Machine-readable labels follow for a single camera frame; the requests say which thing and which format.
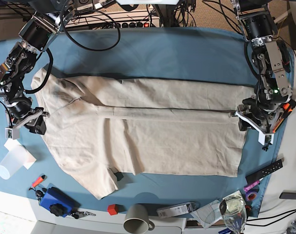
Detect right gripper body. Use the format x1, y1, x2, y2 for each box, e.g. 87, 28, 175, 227
7, 97, 46, 135

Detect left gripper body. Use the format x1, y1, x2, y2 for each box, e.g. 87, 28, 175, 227
237, 97, 288, 133

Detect beige T-shirt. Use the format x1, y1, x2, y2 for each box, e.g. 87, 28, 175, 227
36, 75, 254, 199

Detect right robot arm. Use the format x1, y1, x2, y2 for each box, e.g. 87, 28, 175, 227
0, 0, 75, 139

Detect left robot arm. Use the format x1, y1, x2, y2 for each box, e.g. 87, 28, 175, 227
231, 0, 293, 134

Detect orange black utility knife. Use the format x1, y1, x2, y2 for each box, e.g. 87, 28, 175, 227
273, 99, 296, 133

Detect small black screws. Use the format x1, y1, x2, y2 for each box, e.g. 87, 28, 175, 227
262, 143, 270, 151

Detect white paper sheet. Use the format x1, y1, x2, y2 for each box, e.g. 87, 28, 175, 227
4, 138, 37, 170

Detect translucent plastic cup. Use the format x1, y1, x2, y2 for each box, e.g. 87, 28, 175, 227
0, 145, 28, 180

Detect blue table cloth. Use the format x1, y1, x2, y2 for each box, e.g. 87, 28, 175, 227
0, 28, 285, 216

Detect black remote control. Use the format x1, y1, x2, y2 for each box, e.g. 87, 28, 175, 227
245, 159, 284, 185

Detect orange marker pen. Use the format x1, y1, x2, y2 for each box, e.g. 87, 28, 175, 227
28, 175, 46, 190

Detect orange black tool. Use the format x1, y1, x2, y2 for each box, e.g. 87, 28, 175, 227
277, 39, 291, 73

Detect purple pen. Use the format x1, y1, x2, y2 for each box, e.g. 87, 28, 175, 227
243, 178, 262, 192

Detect purple tape roll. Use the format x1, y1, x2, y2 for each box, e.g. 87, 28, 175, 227
245, 191, 257, 201

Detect black phone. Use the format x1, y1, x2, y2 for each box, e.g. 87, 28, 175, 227
279, 191, 296, 200

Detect blue box with knob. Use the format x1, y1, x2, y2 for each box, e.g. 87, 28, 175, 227
39, 187, 75, 217

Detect wine glass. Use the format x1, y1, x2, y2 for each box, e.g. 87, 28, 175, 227
219, 195, 247, 234

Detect folded paper map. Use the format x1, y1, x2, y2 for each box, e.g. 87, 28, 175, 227
191, 200, 222, 229

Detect black white packaged item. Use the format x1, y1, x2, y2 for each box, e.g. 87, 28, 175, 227
157, 201, 199, 219

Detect red cube block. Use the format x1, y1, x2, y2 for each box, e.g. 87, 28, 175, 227
107, 204, 118, 215

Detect black power strip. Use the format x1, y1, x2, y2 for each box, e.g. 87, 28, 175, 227
117, 21, 160, 28

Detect grey ceramic mug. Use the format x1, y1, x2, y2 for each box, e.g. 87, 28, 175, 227
123, 204, 155, 234

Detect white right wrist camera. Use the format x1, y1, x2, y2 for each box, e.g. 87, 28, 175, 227
5, 127, 20, 140

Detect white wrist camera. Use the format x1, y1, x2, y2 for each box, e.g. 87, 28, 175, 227
5, 127, 20, 140
258, 132, 275, 146

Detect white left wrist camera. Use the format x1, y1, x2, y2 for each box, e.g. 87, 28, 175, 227
258, 132, 275, 146

